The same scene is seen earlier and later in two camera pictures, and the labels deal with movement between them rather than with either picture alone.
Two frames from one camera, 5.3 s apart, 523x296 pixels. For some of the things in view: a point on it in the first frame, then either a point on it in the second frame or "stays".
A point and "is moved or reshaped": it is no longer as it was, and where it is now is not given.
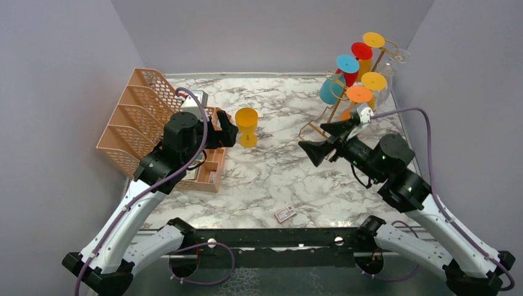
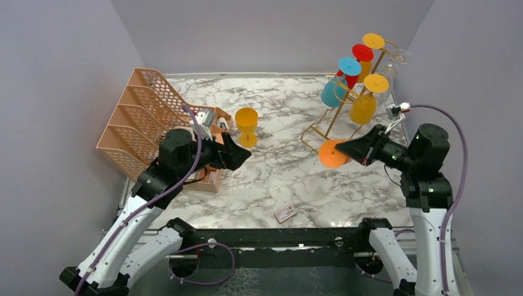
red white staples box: [285, 214] stays
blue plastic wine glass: [332, 87] stays
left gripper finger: [224, 122] -> [231, 148]
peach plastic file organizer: [137, 127] stays
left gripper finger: [229, 137] -> [237, 159]
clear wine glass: [388, 69] stays
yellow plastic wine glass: [247, 119] stays
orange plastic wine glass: [359, 94] is moved or reshaped
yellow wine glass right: [374, 81] stays
